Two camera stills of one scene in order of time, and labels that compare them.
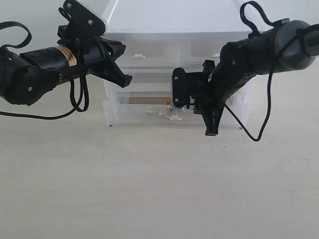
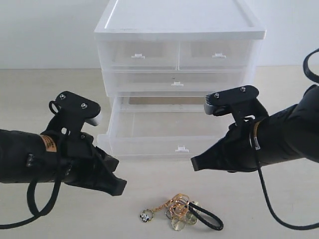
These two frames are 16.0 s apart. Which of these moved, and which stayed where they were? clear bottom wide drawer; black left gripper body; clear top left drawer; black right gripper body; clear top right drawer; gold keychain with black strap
Moved: clear bottom wide drawer; black left gripper body; gold keychain with black strap; black right gripper body
Stayed: clear top right drawer; clear top left drawer
